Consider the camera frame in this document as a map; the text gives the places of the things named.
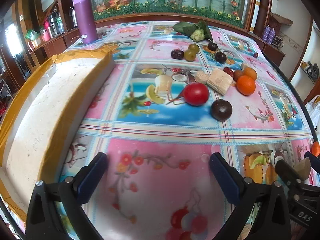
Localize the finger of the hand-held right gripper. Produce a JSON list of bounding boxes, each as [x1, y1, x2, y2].
[[275, 159, 304, 189], [304, 152, 320, 174]]

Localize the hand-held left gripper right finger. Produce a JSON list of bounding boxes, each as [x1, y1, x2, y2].
[[209, 152, 292, 240]]

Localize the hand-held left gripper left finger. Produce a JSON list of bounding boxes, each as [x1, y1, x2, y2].
[[25, 152, 108, 240]]

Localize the white foam tray yellow tape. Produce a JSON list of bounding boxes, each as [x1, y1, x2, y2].
[[0, 49, 115, 230]]

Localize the red tomato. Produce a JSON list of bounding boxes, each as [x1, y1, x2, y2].
[[183, 82, 210, 106]]

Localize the large orange mandarin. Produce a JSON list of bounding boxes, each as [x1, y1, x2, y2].
[[236, 75, 256, 96]]

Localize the white plastic bag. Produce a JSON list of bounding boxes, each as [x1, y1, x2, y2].
[[305, 95, 320, 133]]

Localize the printed fruit tablecloth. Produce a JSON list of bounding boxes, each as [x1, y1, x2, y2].
[[50, 21, 320, 240]]

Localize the dark tool on shelf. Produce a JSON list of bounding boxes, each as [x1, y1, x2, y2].
[[301, 61, 320, 79]]

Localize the small orange mandarin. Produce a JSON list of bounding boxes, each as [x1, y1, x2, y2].
[[243, 67, 257, 81]]

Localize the purple spray bottles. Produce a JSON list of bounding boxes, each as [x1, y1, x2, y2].
[[262, 24, 276, 43]]

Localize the pink flask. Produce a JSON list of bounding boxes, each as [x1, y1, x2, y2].
[[42, 21, 51, 42]]

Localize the green packet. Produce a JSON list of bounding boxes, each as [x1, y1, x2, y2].
[[25, 29, 40, 41]]

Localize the steel thermos jug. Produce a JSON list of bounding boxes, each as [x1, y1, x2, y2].
[[47, 14, 60, 38]]

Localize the purple thermos flask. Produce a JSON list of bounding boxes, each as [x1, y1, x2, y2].
[[72, 0, 98, 45]]

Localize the steel kettle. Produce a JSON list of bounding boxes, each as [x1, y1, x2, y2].
[[69, 6, 78, 29]]

